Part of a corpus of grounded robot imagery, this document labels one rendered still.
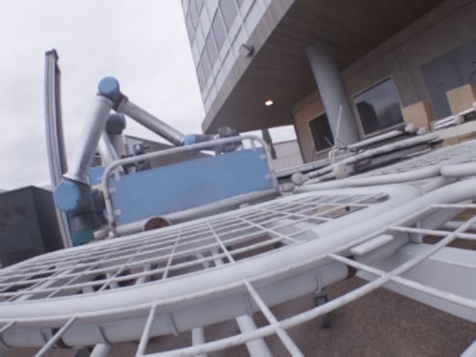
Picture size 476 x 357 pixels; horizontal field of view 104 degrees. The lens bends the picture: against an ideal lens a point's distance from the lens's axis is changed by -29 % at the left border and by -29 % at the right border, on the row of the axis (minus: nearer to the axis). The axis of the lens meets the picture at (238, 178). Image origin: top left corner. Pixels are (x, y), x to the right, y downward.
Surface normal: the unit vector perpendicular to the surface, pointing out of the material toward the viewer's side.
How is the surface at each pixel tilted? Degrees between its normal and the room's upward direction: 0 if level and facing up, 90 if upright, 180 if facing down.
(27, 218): 90
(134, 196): 90
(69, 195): 94
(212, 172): 90
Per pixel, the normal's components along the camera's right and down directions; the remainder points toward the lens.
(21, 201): 0.40, -0.13
